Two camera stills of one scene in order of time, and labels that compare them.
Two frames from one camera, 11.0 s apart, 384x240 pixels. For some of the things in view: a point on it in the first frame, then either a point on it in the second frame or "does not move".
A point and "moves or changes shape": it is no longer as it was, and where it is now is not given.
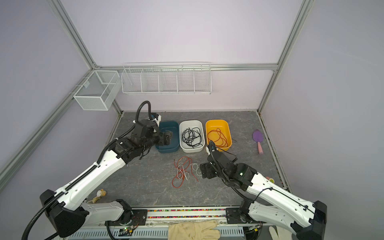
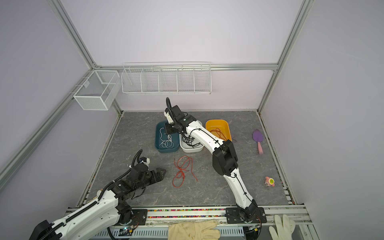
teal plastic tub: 174,145 does not move
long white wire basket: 167,78 does not move
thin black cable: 192,137 does not move
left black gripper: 161,142 -> 160,177
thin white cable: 181,172 moves or changes shape
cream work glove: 193,230 does not move
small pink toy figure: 270,179 does not move
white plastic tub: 192,136 does not move
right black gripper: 206,167 -> 168,128
